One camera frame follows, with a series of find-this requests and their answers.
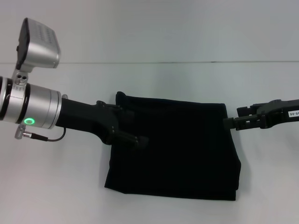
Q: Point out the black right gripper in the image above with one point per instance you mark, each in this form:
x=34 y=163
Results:
x=278 y=113

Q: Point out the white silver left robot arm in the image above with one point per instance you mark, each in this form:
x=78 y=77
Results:
x=35 y=106

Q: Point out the black shirt with white print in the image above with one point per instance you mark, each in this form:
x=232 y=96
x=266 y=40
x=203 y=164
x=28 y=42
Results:
x=175 y=151

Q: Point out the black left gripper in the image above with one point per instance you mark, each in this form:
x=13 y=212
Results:
x=88 y=119

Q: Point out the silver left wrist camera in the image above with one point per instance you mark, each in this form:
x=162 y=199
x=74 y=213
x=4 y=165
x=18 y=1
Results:
x=39 y=44

